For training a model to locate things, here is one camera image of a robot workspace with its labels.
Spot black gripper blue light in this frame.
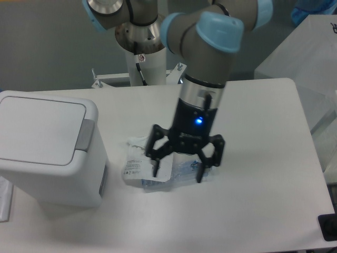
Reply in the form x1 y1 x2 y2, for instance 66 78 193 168
145 98 225 183

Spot white push-top trash can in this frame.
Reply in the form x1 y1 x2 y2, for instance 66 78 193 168
1 91 108 208

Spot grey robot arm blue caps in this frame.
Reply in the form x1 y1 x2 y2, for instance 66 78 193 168
145 1 273 182

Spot crushed clear plastic bottle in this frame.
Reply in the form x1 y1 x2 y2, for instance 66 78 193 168
142 153 201 192

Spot crumpled white plastic wrapper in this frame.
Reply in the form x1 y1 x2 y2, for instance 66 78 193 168
122 136 173 184

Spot white box at right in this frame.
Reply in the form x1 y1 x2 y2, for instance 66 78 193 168
254 14 337 174

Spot black device at table corner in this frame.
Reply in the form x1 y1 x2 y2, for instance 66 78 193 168
318 213 336 241

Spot blue shoe cover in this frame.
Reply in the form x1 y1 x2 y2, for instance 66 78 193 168
290 5 336 26

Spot clear plastic sheet left edge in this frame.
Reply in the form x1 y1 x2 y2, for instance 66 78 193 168
0 177 13 222

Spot black cable on pedestal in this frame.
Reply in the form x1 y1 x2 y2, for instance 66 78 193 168
133 42 148 86

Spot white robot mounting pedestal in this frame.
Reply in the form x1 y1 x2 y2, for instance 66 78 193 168
92 48 187 89

